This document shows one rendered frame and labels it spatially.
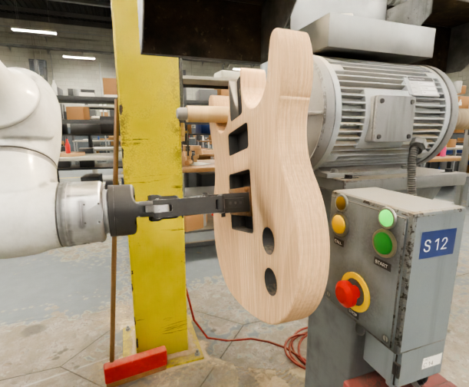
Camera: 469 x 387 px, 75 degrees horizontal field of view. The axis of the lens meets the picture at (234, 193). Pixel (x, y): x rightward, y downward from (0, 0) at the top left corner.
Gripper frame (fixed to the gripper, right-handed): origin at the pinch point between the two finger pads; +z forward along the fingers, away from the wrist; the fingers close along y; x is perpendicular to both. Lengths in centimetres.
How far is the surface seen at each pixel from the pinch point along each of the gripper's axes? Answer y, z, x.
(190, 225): -231, 38, -25
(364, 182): -1.8, 28.6, 2.1
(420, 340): 16.9, 19.1, -20.3
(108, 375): -110, -30, -81
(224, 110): -9.3, 1.8, 18.1
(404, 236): 19.2, 14.9, -5.3
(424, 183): -2.0, 45.9, 0.9
